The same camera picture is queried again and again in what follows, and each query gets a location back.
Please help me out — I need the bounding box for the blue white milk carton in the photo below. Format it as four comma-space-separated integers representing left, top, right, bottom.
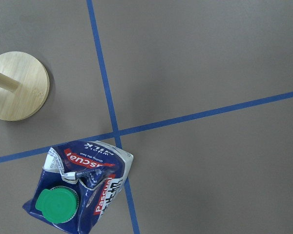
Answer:
22, 140, 134, 234

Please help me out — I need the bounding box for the wooden cup tree stand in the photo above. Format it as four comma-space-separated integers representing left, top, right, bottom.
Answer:
0, 51, 50, 121

